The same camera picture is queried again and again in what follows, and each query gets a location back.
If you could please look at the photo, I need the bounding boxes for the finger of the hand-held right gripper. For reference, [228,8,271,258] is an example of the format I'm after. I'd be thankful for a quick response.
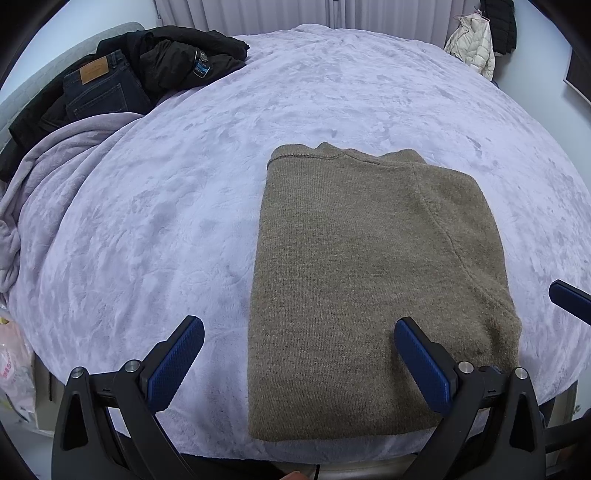
[549,280,591,326]

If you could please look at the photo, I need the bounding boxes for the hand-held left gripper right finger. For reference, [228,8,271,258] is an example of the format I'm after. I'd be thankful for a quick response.
[393,316,548,480]

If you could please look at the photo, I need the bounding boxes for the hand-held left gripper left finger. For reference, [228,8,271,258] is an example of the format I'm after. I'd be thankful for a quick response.
[51,315,206,480]

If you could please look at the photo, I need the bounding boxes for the brown knit sweater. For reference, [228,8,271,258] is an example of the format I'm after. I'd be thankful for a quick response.
[247,142,523,442]

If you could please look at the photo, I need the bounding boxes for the pale plastic bag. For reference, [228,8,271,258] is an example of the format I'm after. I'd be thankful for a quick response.
[0,307,38,421]

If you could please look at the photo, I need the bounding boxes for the bunched lilac fleece blanket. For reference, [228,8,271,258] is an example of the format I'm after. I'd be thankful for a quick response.
[0,111,153,305]

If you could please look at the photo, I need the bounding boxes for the white puffer jacket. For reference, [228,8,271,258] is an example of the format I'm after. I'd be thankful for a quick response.
[444,13,496,80]

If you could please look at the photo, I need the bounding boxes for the dark blue jeans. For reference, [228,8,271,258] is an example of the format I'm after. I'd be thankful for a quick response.
[62,49,153,121]

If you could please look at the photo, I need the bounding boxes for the black hanging coat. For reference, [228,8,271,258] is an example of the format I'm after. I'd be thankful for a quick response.
[480,0,516,55]

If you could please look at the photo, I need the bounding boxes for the lilac plush bed blanket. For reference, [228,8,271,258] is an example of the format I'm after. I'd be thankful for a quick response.
[0,23,591,462]

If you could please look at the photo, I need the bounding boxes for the black jacket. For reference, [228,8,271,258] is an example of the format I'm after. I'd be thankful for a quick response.
[0,26,251,183]

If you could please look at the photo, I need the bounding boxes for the pale pleated curtains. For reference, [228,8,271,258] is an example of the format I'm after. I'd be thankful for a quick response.
[154,0,483,42]

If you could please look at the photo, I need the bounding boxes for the dark wall frame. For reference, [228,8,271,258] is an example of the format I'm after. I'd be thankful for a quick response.
[564,46,591,100]

